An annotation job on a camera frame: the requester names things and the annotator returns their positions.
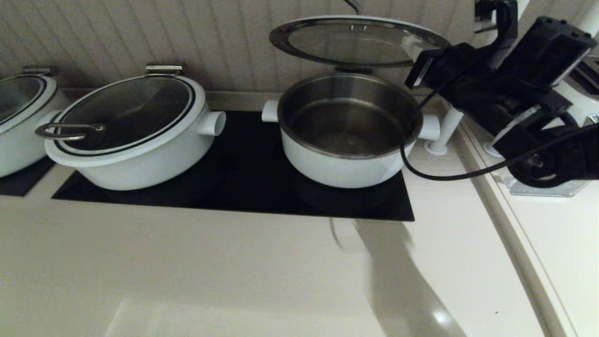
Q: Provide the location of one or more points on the small deep white pot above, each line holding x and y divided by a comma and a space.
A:
341, 173

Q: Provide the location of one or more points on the small black induction cooktop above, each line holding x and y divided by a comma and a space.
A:
18, 185

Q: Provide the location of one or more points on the wide white cooking pot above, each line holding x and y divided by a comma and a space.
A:
14, 154
140, 173

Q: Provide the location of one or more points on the glass lid white rim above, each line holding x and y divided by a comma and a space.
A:
18, 93

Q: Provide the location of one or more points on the white slanted pole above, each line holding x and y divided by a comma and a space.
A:
592, 18
444, 131

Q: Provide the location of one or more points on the large black induction cooktop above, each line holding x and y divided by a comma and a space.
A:
243, 187

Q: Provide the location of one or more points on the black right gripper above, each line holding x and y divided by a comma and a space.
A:
458, 75

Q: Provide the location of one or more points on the clear acrylic sign holder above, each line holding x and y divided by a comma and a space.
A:
552, 191

